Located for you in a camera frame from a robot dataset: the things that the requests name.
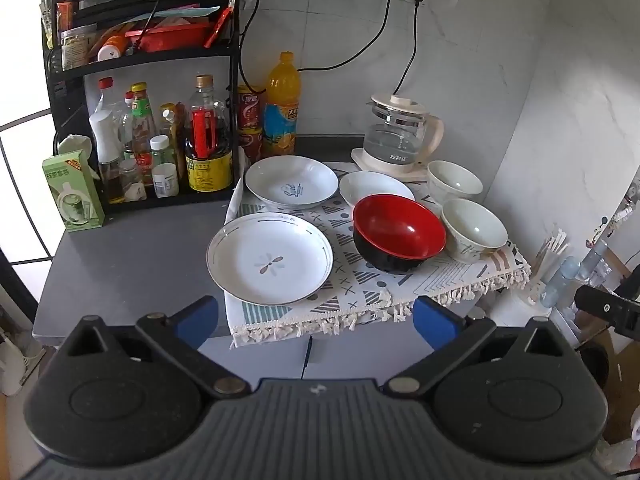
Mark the red snack packet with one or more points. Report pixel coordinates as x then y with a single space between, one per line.
220 25

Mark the white bowl with leaf print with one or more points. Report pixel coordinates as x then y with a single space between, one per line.
472 230
454 180

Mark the white plate with blue print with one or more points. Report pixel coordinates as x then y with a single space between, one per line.
291 182

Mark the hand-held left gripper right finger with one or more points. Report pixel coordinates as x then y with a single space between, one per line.
435 321

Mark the clear bottle with red cap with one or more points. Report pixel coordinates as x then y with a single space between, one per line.
105 95

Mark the glass storage jar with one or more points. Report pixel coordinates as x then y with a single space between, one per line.
75 46

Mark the small white pill bottle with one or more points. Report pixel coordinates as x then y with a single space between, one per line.
164 172

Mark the cream kettle base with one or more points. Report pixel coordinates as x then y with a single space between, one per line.
370 165

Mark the red and black bowl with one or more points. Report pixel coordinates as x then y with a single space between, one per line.
398 232

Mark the glass electric kettle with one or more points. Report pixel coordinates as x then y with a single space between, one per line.
402 130

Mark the white oil dispenser bottle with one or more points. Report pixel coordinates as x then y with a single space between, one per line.
107 155

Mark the clear plastic bottle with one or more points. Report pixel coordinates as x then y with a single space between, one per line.
562 280

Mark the sauce bottle with green label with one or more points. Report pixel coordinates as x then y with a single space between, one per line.
141 130

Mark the white plate with flower print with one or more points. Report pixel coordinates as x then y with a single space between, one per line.
270 260

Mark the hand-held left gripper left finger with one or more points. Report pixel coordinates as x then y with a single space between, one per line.
197 317

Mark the small glass jar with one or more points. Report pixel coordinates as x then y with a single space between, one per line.
131 176

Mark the orange juice bottle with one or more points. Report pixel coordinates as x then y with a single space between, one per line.
282 105

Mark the black metal shelf rack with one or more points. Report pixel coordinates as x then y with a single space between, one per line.
150 60

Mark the patterned fringed table cloth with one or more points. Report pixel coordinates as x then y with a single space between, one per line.
350 280

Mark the red plastic tray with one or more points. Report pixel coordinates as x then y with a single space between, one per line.
167 36

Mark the small plain white plate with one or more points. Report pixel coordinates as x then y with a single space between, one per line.
376 187

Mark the soy sauce bottle yellow label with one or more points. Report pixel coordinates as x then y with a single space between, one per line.
207 135

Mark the green cardboard box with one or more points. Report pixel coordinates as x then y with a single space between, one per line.
72 192

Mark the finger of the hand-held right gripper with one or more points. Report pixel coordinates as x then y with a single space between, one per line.
607 307

